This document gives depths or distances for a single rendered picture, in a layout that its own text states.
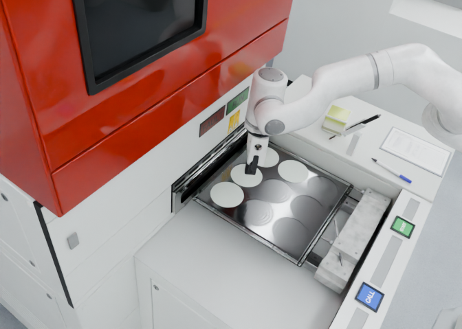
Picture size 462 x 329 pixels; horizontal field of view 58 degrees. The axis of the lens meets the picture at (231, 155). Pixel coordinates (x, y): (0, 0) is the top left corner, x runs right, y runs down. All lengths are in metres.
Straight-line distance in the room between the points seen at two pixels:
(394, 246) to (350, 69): 0.49
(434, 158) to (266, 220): 0.62
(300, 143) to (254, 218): 0.35
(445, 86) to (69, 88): 0.78
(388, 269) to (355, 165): 0.37
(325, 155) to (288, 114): 0.48
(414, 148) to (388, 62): 0.53
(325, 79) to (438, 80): 0.25
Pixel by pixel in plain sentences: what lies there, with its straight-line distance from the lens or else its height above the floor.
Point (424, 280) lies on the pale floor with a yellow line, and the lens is 2.46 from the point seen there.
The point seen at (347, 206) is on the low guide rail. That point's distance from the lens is 1.39.
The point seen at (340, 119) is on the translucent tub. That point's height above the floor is 1.03.
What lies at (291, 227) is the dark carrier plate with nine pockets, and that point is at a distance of 1.21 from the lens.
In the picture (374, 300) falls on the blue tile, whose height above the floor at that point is 0.96.
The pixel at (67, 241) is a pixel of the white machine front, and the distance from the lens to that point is 0.94.
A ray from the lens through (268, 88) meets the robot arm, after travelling 0.98.
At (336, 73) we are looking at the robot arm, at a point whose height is 1.33.
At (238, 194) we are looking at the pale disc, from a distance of 1.26.
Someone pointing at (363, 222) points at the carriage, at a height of 0.88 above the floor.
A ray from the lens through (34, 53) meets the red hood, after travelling 0.60.
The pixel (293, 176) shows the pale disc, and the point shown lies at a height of 0.90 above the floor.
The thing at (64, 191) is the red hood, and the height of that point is 1.28.
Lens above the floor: 1.84
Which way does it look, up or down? 44 degrees down
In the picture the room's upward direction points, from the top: 8 degrees clockwise
